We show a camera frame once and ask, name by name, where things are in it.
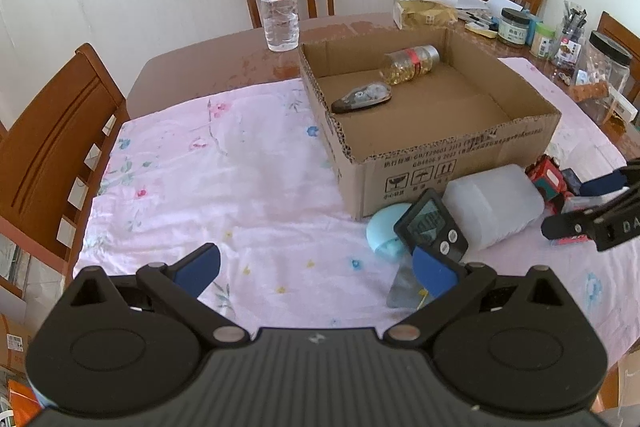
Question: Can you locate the grey cloth piece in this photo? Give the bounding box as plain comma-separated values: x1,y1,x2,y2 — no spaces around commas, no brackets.
386,265,434,310

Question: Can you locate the red toy train car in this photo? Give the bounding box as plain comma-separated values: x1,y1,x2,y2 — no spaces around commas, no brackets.
525,154,567,202

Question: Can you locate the black digital timer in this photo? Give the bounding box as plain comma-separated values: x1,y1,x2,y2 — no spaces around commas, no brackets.
394,188,469,262

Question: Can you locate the light blue round device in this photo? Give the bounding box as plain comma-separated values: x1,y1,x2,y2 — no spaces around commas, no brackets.
366,202,410,262

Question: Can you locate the white translucent plastic container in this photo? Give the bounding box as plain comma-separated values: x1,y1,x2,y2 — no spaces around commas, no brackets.
442,164,544,251

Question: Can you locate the large clear jar black lid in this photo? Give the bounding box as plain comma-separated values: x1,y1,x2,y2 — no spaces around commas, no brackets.
570,30,632,124

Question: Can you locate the pink floral tablecloth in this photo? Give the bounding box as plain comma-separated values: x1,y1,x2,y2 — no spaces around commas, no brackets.
73,58,639,365

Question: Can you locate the pen holder with pens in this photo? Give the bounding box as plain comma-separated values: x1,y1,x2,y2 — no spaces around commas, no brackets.
549,0,587,68

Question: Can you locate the green lid spice jar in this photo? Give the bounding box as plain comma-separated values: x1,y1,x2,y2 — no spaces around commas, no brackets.
529,22,555,58

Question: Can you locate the wooden chair right edge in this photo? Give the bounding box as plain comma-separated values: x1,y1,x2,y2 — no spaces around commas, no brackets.
598,11,640,103

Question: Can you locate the open cardboard box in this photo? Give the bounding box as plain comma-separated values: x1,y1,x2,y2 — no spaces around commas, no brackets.
299,28,561,220

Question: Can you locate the dark lid glass jar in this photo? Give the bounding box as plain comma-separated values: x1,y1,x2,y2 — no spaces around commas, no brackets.
498,8,530,46

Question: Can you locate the wooden chair left side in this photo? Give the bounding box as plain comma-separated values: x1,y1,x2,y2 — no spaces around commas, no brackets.
1,43,129,280

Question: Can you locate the yellow sticky note pad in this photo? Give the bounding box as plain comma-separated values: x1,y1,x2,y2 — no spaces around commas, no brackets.
464,22,498,39

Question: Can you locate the gold tissue pack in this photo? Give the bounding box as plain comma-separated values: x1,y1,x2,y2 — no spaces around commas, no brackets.
392,0,459,29

